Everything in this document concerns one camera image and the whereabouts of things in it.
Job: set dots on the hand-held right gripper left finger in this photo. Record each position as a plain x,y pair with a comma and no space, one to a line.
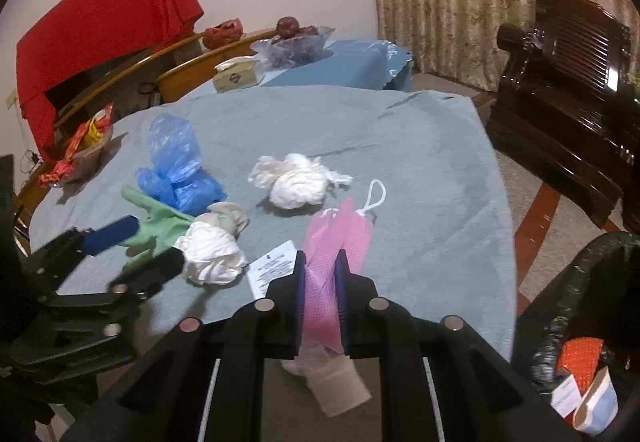
300,302

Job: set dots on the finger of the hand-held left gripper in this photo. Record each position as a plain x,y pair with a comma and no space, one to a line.
155,269
110,234

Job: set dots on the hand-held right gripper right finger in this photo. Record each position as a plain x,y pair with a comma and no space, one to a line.
341,302

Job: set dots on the pink mesh bath sponge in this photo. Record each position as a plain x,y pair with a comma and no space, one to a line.
320,282

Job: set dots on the green rubber glove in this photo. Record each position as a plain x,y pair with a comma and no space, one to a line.
160,227

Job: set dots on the trash bin with black liner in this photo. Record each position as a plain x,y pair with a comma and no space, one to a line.
565,292

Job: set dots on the white paper label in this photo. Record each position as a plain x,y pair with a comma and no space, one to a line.
564,397

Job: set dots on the orange mesh pouch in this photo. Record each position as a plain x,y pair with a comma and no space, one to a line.
580,354

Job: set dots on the white blue packet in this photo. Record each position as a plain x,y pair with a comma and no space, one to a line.
597,402

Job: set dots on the white paper tag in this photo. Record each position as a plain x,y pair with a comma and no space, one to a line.
270,269

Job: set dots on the white crumpled plastic bag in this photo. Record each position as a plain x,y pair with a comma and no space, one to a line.
295,182
210,252

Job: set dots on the glass snack bowl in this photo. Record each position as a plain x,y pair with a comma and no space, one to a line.
87,161

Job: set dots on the small red snack packet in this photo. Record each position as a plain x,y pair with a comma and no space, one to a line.
56,171

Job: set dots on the grey crumpled bag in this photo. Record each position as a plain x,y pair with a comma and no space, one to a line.
226,217

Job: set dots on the red yellow snack packet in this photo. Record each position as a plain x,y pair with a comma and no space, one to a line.
92,129

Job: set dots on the television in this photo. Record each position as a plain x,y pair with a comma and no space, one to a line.
75,86

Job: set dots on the red cloth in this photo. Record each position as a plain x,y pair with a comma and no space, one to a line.
100,31

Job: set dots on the tissue box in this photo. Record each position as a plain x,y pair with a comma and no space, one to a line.
239,76

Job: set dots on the red bag on cabinet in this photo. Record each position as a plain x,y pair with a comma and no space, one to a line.
222,34

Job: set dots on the blue patterned tablecloth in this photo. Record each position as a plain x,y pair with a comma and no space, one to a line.
350,66

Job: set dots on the glass fruit bowl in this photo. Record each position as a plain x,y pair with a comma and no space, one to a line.
295,51

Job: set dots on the red apple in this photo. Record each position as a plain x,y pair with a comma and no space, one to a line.
309,30
287,27

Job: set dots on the dark wooden armchair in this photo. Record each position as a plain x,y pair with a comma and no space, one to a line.
565,96

